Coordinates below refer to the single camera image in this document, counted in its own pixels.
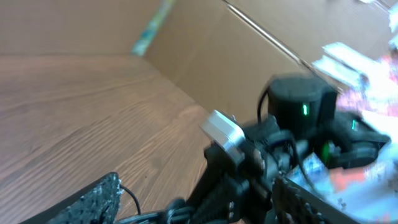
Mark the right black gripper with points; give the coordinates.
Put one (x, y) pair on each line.
(230, 190)

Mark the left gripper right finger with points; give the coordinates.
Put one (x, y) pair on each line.
(294, 205)

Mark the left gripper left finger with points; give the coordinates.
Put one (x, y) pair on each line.
(97, 203)

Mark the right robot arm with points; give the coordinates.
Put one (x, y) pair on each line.
(306, 106)

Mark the teal tape strip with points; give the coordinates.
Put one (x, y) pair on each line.
(151, 30)

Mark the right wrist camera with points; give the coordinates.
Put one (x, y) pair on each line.
(224, 132)

